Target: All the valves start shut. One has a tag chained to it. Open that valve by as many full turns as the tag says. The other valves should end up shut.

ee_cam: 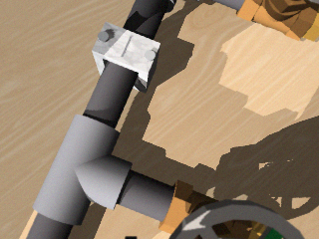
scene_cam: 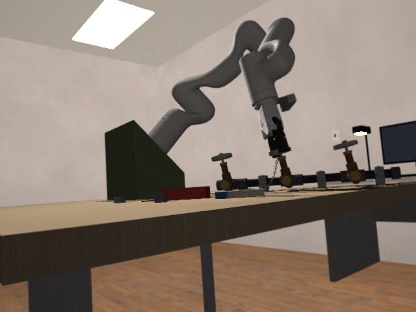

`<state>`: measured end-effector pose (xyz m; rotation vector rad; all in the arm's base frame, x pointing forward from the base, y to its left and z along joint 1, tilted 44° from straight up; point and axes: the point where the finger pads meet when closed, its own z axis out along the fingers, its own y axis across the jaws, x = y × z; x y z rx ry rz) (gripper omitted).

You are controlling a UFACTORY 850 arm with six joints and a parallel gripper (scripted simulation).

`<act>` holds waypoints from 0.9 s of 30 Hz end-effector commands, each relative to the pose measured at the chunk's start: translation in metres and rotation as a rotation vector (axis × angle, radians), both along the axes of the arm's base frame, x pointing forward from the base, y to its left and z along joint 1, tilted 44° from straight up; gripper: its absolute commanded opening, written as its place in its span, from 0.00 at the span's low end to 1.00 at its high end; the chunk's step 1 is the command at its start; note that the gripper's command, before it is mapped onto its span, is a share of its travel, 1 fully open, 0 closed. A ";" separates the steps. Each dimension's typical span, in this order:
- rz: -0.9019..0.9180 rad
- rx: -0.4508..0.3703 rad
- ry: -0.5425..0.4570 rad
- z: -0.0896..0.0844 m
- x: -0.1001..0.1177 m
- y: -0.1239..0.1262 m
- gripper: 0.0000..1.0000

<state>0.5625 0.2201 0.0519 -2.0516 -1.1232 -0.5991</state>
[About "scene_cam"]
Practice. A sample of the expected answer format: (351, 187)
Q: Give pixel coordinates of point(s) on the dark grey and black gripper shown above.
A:
(270, 121)

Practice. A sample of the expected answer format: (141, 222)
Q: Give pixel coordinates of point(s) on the grey t-shaped pipe manifold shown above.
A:
(286, 179)

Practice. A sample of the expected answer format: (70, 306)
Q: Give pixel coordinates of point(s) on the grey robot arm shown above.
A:
(260, 68)

